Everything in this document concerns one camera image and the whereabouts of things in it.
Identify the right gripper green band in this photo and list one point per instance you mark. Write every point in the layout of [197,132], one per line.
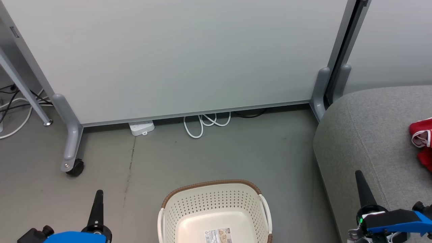
[362,219]

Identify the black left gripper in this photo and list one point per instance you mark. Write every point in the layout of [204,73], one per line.
[33,234]

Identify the red and white jersey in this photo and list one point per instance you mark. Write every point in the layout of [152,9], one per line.
[423,130]

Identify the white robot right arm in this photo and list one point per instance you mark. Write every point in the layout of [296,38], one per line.
[405,238]

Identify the cream perforated laundry basket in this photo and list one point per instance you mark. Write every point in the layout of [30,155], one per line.
[216,206]

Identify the printed basket label sticker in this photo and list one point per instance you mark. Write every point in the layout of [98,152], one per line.
[218,236]

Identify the black caster wheel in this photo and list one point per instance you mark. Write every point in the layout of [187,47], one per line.
[76,168]

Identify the grey fabric sofa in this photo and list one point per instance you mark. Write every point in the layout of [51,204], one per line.
[368,135]

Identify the white power strip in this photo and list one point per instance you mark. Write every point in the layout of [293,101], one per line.
[141,127]

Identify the grey metal stand leg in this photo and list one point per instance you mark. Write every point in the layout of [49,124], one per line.
[23,89]

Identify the wide white partition panel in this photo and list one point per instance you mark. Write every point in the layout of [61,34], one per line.
[189,57]

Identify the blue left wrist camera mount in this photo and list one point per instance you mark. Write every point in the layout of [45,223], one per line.
[74,237]

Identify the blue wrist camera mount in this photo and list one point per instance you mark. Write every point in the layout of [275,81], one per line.
[74,237]
[398,219]

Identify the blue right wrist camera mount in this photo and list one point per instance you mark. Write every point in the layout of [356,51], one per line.
[398,219]

